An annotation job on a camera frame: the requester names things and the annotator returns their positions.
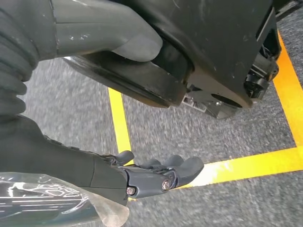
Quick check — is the black robot foot plate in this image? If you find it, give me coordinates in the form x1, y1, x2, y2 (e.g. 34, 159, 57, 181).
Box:
181, 91, 240, 120

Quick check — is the yellow floor tape square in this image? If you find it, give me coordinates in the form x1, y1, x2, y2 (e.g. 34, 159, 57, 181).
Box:
108, 31, 303, 201

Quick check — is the clear plastic camera shield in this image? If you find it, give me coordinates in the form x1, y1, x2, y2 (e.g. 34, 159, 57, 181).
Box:
0, 171, 130, 227

